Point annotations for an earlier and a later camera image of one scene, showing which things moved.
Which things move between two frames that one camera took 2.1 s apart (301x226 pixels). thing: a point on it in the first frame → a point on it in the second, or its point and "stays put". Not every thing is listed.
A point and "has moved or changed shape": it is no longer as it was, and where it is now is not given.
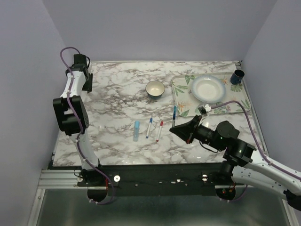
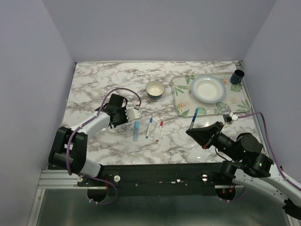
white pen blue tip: x=151 y=120 stays put
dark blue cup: x=236 y=77 stays put
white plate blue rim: x=208 y=89 stays put
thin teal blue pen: x=174 y=117 has moved or changed shape
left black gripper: x=88 y=87 → x=125 y=120
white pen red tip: x=161 y=124 stays put
